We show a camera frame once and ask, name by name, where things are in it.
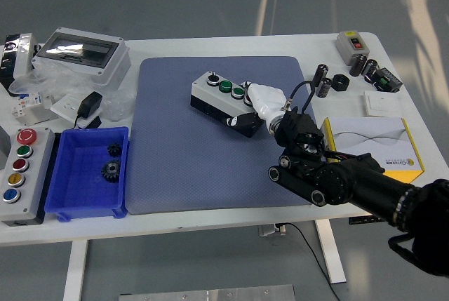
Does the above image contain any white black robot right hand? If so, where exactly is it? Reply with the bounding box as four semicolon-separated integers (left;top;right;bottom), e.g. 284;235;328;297
224;80;289;133

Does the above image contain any four-button grey control box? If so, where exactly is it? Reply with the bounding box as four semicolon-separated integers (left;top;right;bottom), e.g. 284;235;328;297
190;71;264;139

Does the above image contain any five-button grey control station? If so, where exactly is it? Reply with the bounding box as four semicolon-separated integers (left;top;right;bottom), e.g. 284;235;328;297
0;127;56;227

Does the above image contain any blue-grey mat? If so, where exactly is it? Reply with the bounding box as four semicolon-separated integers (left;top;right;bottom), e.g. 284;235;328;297
125;55;316;216

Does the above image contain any yellow and white cardboard box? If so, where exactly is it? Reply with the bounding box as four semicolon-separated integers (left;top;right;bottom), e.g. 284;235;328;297
321;116;425;185

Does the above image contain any black module with green terminal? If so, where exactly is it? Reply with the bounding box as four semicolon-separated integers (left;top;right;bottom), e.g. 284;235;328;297
371;67;403;93

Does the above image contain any black table control panel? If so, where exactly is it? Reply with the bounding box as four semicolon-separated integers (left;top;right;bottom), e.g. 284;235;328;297
348;215;382;225

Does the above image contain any white table leg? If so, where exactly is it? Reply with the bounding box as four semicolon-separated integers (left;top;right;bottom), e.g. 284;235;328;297
62;240;88;301
314;219;347;284

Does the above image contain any large black gear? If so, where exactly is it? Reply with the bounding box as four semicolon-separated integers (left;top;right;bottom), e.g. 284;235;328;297
100;159;123;185

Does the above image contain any black power adapter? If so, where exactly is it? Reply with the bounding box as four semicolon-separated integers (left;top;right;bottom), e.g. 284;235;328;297
72;91;104;130

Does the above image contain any clear plastic bag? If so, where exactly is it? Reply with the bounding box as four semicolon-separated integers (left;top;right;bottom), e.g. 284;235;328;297
8;58;136;123

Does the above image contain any silver metal plate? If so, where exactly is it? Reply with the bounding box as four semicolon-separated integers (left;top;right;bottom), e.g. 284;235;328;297
118;283;296;301

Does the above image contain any blue plastic bin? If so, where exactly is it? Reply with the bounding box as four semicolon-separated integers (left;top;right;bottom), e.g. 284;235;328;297
44;126;130;223

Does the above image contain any white circuit breaker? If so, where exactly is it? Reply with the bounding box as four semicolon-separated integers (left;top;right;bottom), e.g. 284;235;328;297
10;90;53;118

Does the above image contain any black and white packaged device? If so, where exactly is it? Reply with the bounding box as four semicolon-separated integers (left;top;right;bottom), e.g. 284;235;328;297
0;33;39;97

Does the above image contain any black ring nut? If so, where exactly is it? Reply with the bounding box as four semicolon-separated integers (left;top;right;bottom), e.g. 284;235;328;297
331;74;349;92

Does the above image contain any grey two-button switch box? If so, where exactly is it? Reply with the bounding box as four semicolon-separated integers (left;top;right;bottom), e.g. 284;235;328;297
335;30;372;66

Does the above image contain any white wall switch plate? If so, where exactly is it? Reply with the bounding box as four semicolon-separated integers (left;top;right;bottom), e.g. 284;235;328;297
363;90;404;118

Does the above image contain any grey under-table bracket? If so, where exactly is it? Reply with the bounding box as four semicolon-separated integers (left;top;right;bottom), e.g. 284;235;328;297
258;223;287;237

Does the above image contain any grey enclosure with clear lid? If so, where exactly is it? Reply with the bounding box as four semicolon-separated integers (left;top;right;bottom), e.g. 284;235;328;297
31;27;132;87

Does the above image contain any black floor cable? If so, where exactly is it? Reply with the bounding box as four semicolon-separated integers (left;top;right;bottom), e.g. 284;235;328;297
280;222;341;301

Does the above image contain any white wall socket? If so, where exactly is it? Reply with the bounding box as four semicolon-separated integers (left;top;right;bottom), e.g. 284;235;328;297
50;94;102;129

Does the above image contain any grey metal bracket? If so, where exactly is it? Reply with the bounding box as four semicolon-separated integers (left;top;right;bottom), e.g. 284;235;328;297
26;106;60;128

